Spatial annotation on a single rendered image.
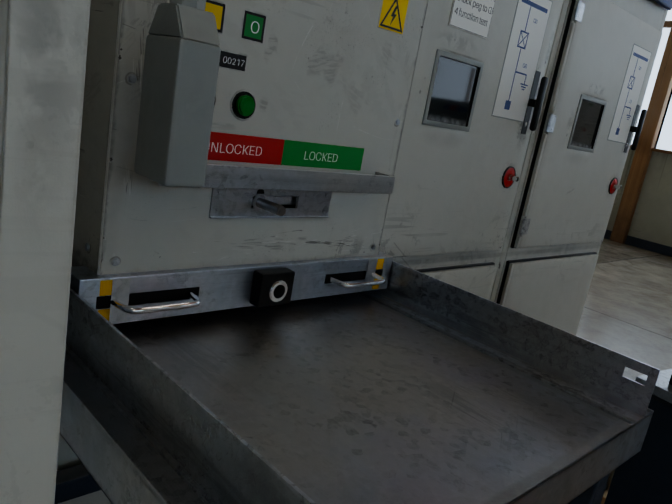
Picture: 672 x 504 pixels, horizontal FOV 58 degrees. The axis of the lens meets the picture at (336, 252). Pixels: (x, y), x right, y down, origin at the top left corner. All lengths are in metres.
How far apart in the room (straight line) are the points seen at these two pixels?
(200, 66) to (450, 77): 0.88
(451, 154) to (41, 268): 1.26
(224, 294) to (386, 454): 0.34
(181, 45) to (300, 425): 0.39
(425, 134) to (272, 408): 0.87
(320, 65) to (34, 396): 0.65
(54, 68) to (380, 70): 0.72
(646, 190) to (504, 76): 7.49
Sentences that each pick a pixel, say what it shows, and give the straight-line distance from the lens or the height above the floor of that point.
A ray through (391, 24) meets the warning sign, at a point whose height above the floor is 1.29.
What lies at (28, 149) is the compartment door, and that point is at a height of 1.12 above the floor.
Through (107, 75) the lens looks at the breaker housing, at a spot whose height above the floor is 1.15.
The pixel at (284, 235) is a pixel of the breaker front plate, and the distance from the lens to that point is 0.89.
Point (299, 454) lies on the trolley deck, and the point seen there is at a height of 0.85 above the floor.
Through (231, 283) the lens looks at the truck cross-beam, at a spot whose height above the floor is 0.90.
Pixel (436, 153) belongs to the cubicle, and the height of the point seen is 1.09.
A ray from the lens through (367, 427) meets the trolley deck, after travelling 0.66.
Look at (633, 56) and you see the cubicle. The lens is 2.24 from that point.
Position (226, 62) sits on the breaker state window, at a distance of 0.78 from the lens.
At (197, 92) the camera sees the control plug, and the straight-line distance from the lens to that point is 0.63.
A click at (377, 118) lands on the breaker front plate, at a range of 0.97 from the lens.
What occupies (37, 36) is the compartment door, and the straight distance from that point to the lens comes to 0.28.
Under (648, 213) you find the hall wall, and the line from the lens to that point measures 9.01.
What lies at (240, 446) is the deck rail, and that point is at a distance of 0.47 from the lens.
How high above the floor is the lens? 1.16
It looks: 14 degrees down
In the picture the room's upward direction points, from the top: 10 degrees clockwise
